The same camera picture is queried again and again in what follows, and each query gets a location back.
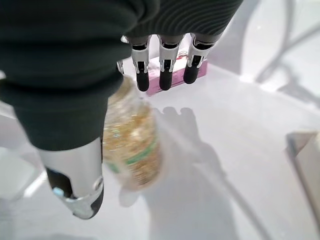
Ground pink white medicine box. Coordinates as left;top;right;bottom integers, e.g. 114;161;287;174
144;49;210;97

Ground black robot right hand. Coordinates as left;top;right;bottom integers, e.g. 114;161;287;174
0;0;242;220

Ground clear bottle yellow capsules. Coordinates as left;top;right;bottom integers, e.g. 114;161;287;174
102;74;165;208

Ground green white medicine box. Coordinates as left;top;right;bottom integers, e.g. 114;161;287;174
285;129;320;227

